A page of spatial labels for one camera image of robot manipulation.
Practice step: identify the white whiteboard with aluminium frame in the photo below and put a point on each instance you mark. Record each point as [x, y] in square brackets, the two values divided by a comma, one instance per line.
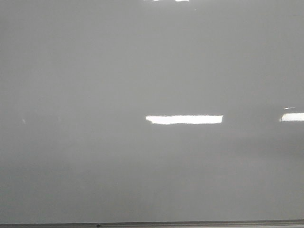
[142, 110]

